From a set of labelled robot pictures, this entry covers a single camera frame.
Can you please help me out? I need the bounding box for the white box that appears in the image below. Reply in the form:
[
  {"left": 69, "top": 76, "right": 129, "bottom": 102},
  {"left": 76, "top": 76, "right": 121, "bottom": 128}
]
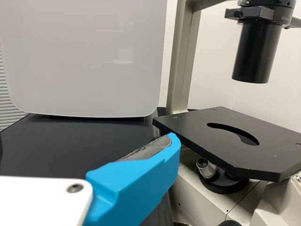
[{"left": 0, "top": 0, "right": 163, "bottom": 119}]

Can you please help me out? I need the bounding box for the cream microscope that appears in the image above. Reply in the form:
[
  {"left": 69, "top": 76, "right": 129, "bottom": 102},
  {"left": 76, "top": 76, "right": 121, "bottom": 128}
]
[{"left": 152, "top": 0, "right": 301, "bottom": 226}]

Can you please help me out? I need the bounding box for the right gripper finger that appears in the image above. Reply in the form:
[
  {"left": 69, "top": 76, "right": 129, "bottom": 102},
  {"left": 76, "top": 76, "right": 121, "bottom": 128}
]
[{"left": 79, "top": 132, "right": 182, "bottom": 226}]

